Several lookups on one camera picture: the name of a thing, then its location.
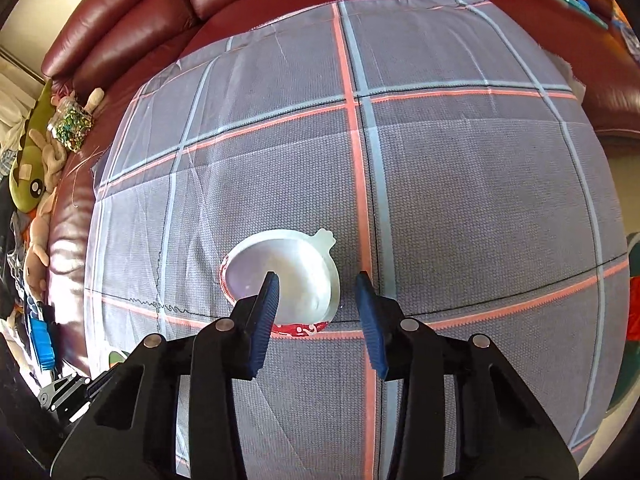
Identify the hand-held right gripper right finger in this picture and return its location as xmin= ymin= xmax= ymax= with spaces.
xmin=354 ymin=270 xmax=581 ymax=480

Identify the clear bag of beads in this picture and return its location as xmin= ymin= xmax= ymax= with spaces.
xmin=47 ymin=102 xmax=96 ymax=153

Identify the white curtain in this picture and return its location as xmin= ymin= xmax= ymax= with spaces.
xmin=0 ymin=55 xmax=46 ymax=126

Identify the dark red leather sofa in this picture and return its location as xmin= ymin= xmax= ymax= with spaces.
xmin=40 ymin=0 xmax=640 ymax=361

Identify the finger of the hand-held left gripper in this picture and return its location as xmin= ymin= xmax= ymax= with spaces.
xmin=37 ymin=367 xmax=126 ymax=426

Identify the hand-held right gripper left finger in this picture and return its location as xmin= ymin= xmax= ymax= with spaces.
xmin=50 ymin=271 xmax=281 ymax=480

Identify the white plastic cup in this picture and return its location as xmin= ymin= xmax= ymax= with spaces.
xmin=218 ymin=227 xmax=343 ymax=337

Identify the green plush toy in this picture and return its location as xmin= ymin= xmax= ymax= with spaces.
xmin=9 ymin=82 xmax=56 ymax=211

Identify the grey plaid tablecloth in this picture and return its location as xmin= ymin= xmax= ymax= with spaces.
xmin=82 ymin=0 xmax=631 ymax=480

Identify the teal trash bin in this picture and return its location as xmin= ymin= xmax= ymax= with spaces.
xmin=602 ymin=232 xmax=640 ymax=418

